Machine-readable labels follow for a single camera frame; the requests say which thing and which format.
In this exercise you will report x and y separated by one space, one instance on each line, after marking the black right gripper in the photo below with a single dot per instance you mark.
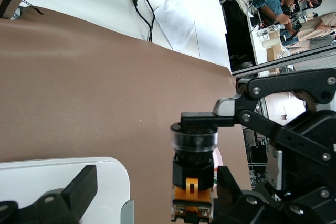
309 155

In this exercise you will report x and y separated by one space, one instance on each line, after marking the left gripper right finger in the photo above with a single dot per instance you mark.
244 208

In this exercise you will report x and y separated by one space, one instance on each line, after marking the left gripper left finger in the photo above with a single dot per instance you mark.
60 208

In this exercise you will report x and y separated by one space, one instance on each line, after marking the orange push button switch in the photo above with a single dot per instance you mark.
193 176

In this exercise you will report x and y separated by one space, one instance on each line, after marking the white lidded storage box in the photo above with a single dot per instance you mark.
39 171

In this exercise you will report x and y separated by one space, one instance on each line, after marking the small cardboard box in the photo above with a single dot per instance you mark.
275 52

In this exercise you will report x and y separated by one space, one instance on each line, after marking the black equipment rack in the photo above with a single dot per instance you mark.
256 155

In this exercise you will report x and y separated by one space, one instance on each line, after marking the white round plate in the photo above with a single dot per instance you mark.
219 158

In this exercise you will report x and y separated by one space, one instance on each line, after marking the white paper roll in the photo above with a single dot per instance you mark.
271 43

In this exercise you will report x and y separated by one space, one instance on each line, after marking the person in beige clothes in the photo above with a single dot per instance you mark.
312 28

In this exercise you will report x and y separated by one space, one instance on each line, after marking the brown table mat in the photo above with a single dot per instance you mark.
78 90

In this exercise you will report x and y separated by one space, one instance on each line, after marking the person in dark shirt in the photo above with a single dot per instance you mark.
319 1

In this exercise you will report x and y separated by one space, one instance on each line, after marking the aluminium frame post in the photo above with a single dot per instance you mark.
283 60

